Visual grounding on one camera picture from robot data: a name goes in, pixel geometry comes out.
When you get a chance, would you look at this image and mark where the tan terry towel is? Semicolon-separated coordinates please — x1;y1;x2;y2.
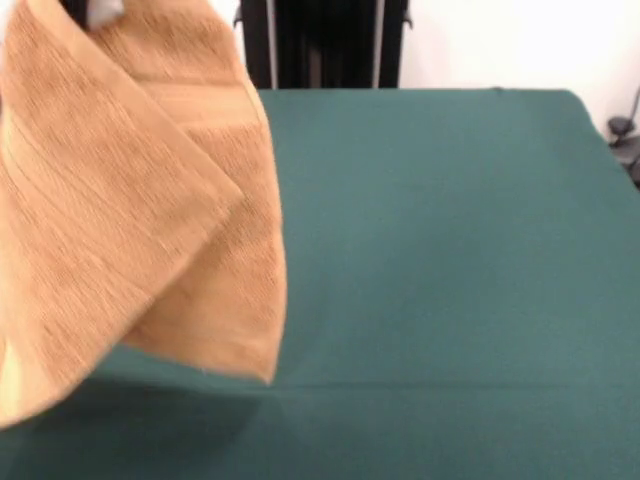
0;0;290;432

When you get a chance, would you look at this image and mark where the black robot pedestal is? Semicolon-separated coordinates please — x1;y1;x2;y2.
232;0;415;90

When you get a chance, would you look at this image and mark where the dark green tablecloth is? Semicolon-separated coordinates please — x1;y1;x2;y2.
0;88;640;480

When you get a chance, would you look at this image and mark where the black wheeled stand foot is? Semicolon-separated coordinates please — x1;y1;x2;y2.
607;116;640;189

